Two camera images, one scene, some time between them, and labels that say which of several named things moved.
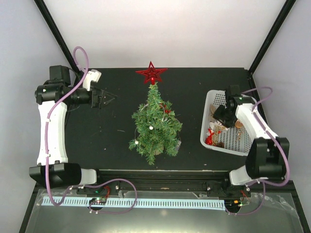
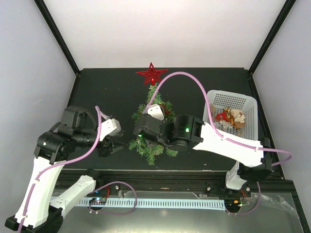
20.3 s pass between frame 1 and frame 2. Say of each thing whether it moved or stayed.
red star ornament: stayed
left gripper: moved
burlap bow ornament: stayed
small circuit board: stayed
